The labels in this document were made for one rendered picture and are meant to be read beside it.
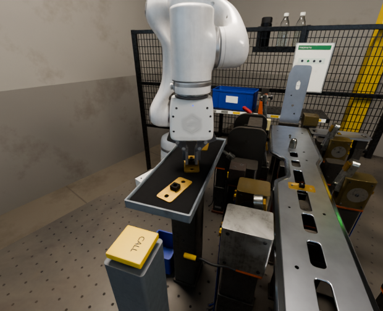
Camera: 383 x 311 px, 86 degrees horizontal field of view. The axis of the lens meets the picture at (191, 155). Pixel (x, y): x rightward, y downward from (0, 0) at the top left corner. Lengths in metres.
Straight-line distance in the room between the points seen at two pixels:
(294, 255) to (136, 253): 0.38
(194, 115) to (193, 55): 0.12
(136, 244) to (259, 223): 0.25
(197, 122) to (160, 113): 0.46
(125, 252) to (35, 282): 0.68
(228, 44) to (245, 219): 0.35
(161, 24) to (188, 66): 0.45
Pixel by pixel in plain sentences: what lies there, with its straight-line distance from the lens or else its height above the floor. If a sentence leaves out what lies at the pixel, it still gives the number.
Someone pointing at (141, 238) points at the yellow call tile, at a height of 1.16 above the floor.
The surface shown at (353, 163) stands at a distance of 0.85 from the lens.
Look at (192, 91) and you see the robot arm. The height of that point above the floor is 1.35.
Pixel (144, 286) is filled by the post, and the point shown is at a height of 1.12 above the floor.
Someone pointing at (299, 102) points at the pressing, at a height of 1.13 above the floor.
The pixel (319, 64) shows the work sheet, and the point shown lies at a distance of 1.72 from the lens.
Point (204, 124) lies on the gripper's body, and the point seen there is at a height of 1.28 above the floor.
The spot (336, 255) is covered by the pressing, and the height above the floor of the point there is 1.00.
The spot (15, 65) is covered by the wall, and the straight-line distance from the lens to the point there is 2.44.
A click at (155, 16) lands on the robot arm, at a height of 1.52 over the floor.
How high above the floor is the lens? 1.43
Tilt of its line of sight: 28 degrees down
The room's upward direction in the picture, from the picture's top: straight up
